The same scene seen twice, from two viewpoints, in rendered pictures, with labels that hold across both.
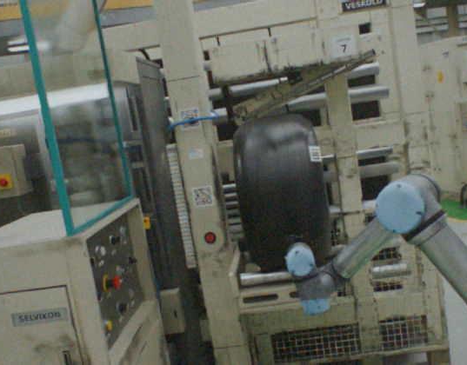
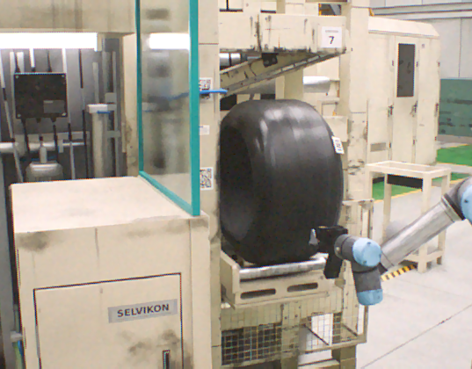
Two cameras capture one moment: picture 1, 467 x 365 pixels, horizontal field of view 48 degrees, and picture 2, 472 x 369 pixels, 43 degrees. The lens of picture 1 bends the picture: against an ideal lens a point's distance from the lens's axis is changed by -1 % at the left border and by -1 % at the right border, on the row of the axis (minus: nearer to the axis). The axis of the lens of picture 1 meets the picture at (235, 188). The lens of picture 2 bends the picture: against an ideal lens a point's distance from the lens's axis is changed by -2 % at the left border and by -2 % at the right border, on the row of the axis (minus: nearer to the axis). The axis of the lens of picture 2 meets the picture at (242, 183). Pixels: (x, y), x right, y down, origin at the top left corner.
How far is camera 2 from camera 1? 92 cm
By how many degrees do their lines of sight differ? 27
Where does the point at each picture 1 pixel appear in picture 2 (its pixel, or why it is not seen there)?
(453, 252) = not seen: outside the picture
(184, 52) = (206, 15)
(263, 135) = (286, 119)
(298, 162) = (326, 151)
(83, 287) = (200, 275)
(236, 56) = (228, 25)
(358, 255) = (407, 248)
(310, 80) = (284, 64)
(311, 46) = (302, 32)
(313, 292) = (375, 283)
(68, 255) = (187, 237)
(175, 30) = not seen: outside the picture
